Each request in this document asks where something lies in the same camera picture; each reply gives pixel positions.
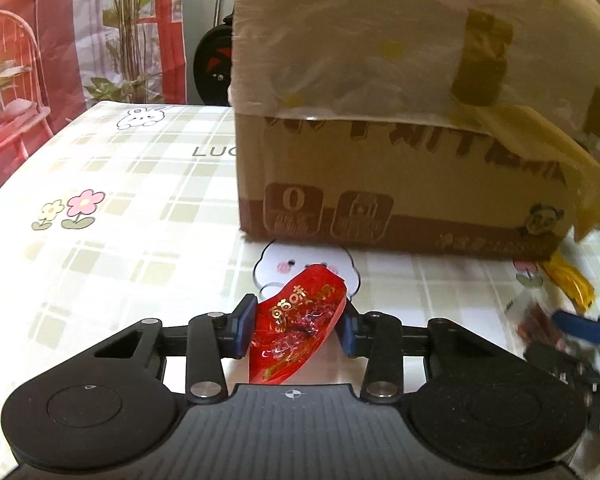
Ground red plant print curtain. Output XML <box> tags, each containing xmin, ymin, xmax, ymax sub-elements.
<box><xmin>0</xmin><ymin>0</ymin><xmax>187</xmax><ymax>187</ymax></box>

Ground yellow snack packet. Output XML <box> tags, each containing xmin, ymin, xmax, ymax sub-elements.
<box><xmin>540</xmin><ymin>249</ymin><xmax>595</xmax><ymax>315</ymax></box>

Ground brown cardboard box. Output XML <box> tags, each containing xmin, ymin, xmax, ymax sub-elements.
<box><xmin>230</xmin><ymin>0</ymin><xmax>600</xmax><ymax>259</ymax></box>

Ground black exercise bike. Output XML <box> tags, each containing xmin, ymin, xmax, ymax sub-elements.
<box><xmin>193</xmin><ymin>9</ymin><xmax>235</xmax><ymax>106</ymax></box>

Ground checkered bed sheet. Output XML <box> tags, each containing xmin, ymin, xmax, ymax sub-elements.
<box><xmin>0</xmin><ymin>100</ymin><xmax>600</xmax><ymax>480</ymax></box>

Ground red snack packet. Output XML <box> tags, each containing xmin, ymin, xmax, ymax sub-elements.
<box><xmin>249</xmin><ymin>264</ymin><xmax>348</xmax><ymax>385</ymax></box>

